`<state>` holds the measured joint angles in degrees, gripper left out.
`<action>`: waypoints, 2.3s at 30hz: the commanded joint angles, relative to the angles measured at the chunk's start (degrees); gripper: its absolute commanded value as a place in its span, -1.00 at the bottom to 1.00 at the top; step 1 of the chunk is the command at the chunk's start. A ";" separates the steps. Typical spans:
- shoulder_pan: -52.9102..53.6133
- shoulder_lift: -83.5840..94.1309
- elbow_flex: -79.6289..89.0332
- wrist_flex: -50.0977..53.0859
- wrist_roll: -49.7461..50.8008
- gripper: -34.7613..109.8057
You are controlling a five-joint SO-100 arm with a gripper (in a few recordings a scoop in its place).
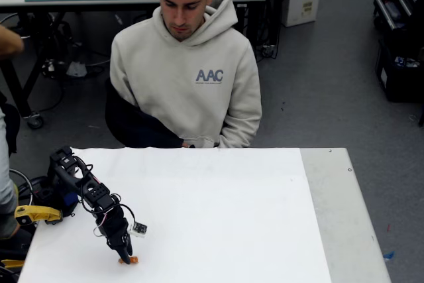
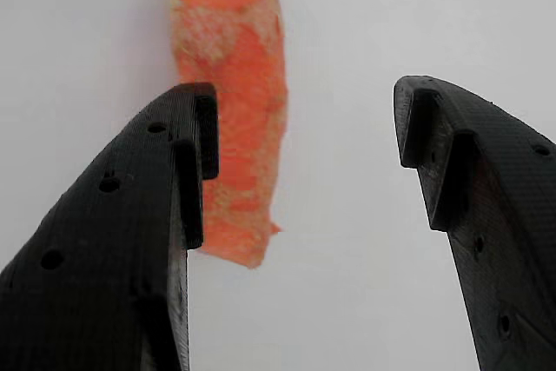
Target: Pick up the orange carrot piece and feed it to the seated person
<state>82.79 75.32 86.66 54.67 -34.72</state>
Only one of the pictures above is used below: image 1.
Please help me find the black robot arm blue base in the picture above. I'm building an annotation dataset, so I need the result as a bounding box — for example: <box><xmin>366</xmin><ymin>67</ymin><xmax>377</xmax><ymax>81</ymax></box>
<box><xmin>31</xmin><ymin>145</ymin><xmax>123</xmax><ymax>227</ymax></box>

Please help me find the bare forearm of person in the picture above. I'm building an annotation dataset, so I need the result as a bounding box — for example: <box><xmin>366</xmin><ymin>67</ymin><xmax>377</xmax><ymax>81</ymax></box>
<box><xmin>0</xmin><ymin>24</ymin><xmax>25</xmax><ymax>58</ymax></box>

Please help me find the white paper sheet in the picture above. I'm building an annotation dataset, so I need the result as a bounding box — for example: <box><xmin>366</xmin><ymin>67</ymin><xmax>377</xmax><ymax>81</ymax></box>
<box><xmin>17</xmin><ymin>146</ymin><xmax>332</xmax><ymax>283</ymax></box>

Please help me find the person in grey clothing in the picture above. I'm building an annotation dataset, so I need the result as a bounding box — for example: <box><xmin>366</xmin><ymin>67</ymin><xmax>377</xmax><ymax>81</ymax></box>
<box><xmin>0</xmin><ymin>107</ymin><xmax>19</xmax><ymax>241</ymax></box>

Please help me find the grey caster wheel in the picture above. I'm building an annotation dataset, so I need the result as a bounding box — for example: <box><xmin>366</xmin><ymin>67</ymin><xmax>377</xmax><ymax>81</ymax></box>
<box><xmin>26</xmin><ymin>113</ymin><xmax>45</xmax><ymax>130</ymax></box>

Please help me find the man in beige hoodie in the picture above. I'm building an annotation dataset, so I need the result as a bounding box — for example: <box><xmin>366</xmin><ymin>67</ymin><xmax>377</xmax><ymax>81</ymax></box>
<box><xmin>105</xmin><ymin>0</ymin><xmax>263</xmax><ymax>149</ymax></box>

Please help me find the black storage crate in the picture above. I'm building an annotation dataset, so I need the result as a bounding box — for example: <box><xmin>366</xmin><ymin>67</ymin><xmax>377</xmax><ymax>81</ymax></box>
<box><xmin>375</xmin><ymin>36</ymin><xmax>424</xmax><ymax>103</ymax></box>

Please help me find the small white gripper camera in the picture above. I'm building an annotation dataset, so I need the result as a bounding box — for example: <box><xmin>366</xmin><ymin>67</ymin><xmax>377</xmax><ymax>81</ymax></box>
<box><xmin>129</xmin><ymin>222</ymin><xmax>148</xmax><ymax>239</ymax></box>

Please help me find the grey cable loop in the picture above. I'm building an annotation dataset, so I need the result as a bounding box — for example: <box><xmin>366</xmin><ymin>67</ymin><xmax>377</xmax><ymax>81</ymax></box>
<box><xmin>9</xmin><ymin>168</ymin><xmax>34</xmax><ymax>207</ymax></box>

